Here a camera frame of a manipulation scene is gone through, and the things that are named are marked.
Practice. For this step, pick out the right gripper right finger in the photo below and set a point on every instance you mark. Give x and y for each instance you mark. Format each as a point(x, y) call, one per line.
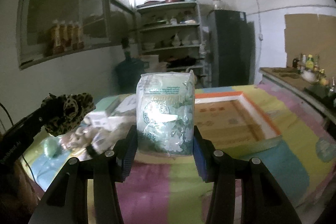
point(203, 153)

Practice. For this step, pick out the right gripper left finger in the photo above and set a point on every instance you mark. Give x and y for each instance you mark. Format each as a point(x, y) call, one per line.
point(125, 151)

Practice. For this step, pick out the green soft sponge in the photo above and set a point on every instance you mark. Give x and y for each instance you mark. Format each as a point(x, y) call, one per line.
point(52, 147)

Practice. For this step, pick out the pink plush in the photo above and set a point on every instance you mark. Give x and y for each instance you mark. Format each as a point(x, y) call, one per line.
point(98, 138)

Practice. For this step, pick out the leopard print soft slipper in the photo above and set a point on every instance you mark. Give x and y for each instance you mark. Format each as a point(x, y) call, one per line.
point(64, 113)

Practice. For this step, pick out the green floral tissue pack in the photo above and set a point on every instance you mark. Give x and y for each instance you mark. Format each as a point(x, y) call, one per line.
point(165, 113)

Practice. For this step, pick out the orange rimmed cardboard tray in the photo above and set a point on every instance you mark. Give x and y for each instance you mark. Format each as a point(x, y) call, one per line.
point(234, 124)

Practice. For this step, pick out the mint green white box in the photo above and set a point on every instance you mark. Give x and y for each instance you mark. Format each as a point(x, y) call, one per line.
point(116, 104)

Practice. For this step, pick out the colourful cartoon bed sheet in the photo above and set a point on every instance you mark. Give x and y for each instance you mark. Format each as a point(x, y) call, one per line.
point(144, 189)

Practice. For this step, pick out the blue water jug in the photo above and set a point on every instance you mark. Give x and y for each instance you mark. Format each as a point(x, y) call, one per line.
point(129, 71)

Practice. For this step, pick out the metal kitchen shelf rack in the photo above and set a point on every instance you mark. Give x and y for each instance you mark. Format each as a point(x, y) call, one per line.
point(172, 32)

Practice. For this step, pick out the black refrigerator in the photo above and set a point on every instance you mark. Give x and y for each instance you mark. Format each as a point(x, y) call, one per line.
point(231, 48)

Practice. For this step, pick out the orange bottles on sill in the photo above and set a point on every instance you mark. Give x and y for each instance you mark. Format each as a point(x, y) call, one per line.
point(65, 37)

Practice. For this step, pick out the counter with condiment bottles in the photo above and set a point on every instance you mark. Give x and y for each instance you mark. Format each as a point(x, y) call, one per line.
point(305, 85)

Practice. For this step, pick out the glass jar on refrigerator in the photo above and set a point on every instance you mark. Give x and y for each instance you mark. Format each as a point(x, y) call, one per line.
point(218, 5)

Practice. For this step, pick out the cardboard sheet on wall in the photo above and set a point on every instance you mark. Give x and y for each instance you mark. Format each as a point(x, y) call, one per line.
point(311, 34)

